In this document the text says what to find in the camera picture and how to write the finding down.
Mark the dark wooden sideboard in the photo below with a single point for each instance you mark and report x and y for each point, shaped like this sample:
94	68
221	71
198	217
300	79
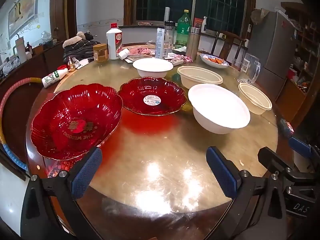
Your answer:
25	66

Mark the stainless steel thermos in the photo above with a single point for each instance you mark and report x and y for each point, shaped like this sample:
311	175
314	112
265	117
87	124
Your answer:
192	45

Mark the orange fried food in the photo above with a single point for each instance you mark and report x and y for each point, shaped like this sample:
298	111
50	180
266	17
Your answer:
215	60

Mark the small gold bottle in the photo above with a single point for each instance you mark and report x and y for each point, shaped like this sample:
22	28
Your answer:
71	65

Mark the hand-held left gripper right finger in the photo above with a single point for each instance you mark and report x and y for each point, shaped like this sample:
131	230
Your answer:
221	172

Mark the small beige plastic bowl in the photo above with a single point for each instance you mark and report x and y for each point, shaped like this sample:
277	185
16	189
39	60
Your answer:
255	100

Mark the white liquor bottle red cap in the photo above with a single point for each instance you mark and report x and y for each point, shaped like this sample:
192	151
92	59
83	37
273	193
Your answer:
113	42

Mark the dark wood framed window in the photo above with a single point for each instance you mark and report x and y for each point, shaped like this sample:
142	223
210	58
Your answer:
220	2

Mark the small clear plastic cup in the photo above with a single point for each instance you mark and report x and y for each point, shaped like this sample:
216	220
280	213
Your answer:
236	63

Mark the peanut butter jar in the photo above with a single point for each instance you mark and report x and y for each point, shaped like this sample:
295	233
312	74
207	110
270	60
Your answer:
100	53

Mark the clear glass mug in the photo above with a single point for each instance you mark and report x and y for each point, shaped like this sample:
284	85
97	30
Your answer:
246	67

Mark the framed wall painting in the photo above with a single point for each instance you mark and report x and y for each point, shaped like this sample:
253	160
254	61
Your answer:
22	7

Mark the small patterned card box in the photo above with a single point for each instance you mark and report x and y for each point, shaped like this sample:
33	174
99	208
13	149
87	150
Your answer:
177	60

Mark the grey refrigerator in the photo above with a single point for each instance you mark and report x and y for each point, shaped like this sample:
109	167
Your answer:
272	42

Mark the dark wooden chair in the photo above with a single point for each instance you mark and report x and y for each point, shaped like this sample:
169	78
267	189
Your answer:
226	45

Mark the white green milk bottle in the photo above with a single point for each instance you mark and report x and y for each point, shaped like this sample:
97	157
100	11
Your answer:
53	78

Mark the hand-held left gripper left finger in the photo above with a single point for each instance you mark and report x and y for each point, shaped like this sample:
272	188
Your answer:
86	172

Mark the red plate white sticker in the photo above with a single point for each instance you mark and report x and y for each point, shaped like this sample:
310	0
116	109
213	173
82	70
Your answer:
140	92

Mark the green plastic bottle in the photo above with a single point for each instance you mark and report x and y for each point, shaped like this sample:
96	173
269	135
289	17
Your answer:
183	27

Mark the multicoloured hula hoop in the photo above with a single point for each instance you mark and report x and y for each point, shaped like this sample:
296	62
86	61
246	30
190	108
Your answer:
25	80

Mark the black quilted fur-lined boot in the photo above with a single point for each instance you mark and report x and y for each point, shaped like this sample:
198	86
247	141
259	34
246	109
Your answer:
80	46

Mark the wooden shelf unit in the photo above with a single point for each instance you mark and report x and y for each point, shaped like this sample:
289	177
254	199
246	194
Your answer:
307	42

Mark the large beige plastic bowl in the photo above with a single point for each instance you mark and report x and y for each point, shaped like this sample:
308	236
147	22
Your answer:
197	76

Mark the red round lid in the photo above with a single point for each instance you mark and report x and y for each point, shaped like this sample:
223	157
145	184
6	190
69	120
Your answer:
62	67

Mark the white slim bottle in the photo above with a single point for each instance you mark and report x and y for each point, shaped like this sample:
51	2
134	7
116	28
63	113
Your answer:
204	25

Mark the pink flat package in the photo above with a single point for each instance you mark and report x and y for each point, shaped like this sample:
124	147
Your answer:
140	50

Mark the blue white patterned plate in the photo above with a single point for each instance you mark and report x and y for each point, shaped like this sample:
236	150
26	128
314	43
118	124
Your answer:
220	65

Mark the small white paper bowl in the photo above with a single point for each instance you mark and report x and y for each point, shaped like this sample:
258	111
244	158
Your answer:
152	65

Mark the pink candy bag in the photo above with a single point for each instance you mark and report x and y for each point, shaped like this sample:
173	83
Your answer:
185	58

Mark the red deep plate gold print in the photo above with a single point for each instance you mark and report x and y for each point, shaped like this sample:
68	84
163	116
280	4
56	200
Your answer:
62	110

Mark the white paper roll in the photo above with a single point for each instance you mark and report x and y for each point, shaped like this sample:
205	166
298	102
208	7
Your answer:
167	13

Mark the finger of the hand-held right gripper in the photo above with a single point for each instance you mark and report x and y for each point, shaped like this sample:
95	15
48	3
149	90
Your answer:
277	162
301	147

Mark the clear bottle black lid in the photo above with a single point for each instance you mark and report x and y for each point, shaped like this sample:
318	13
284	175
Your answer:
169	35

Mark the small white cup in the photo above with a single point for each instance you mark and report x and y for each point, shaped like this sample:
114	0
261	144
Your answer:
123	54

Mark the large white paper bowl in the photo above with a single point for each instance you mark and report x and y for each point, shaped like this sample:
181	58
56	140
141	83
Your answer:
217	105

